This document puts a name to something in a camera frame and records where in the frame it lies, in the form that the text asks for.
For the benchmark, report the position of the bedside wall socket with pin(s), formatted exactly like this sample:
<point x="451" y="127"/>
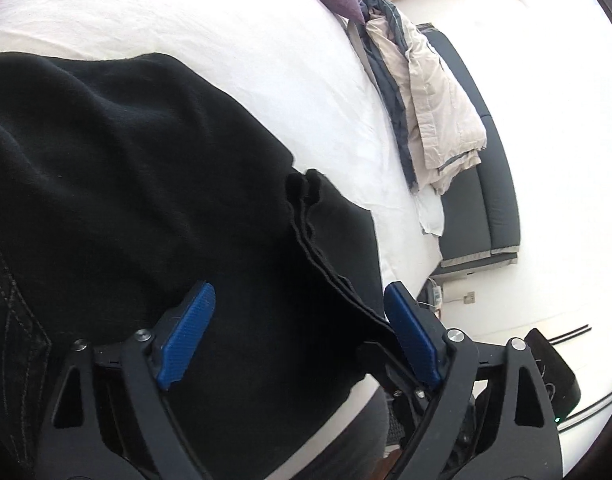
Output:
<point x="469" y="298"/>

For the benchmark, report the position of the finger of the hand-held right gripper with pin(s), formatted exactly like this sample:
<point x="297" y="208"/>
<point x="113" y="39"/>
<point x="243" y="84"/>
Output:
<point x="386" y="367"/>

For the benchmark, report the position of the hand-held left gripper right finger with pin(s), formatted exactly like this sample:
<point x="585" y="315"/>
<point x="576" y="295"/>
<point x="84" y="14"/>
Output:
<point x="416" y="340"/>

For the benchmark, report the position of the grey padded headboard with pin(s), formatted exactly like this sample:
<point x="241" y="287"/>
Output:
<point x="486" y="185"/>

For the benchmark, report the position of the beige and blue duvet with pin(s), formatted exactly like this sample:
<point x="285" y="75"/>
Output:
<point x="426" y="100"/>

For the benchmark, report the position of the white folded cloth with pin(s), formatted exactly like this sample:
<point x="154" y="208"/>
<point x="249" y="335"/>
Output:
<point x="431" y="215"/>

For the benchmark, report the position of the white bed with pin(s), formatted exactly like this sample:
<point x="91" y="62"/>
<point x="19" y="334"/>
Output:
<point x="236" y="25"/>

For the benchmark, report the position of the black denim pants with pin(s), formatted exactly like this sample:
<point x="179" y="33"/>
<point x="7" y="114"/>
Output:
<point x="136" y="185"/>

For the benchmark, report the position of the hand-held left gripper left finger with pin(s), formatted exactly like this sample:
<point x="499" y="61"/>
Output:
<point x="186" y="335"/>

